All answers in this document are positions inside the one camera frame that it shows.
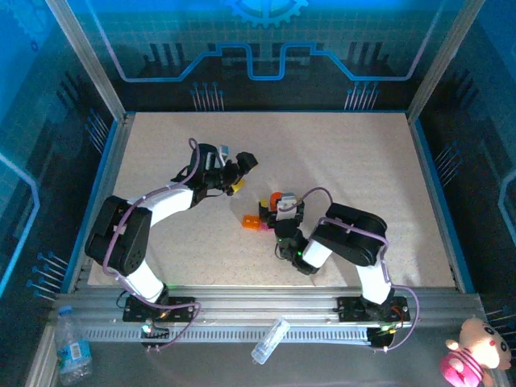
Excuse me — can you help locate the orange and pink pill organizer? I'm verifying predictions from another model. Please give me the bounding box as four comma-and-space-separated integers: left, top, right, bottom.
241, 214, 275, 234

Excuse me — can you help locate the clear plastic tube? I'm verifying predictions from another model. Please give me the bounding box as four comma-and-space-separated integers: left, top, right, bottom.
250, 317, 291, 366

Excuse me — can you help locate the blue table edge strip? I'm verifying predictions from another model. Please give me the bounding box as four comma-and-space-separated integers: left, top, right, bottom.
412, 119, 476, 294
62, 119, 123, 293

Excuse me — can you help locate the clear plastic water bottle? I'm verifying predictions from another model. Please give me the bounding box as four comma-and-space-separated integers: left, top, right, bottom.
54, 305, 94, 386

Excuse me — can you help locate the pink and cream plush toy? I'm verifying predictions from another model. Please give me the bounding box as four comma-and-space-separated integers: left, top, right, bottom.
439, 316, 513, 387

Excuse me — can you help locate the aluminium frame rail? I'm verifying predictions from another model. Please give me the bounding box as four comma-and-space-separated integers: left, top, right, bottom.
50, 284, 491, 328

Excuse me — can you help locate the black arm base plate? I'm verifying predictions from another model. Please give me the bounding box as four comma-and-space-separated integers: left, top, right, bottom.
336, 297, 411, 323
123, 296, 198, 323

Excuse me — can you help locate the slotted grey cable duct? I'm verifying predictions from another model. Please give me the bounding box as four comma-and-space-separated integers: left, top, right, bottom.
82, 325, 372, 344

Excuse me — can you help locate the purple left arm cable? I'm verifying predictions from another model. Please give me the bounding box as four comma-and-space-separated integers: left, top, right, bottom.
102, 137, 202, 354

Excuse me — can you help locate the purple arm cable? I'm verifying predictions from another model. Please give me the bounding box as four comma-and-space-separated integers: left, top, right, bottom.
102, 137, 202, 354
298, 186, 421, 354

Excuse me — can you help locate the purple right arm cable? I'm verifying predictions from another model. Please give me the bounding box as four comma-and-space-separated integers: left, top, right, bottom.
298, 186, 421, 354

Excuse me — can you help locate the aluminium frame post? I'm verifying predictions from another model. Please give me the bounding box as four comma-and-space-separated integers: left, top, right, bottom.
44, 0, 130, 123
405, 0, 487, 123

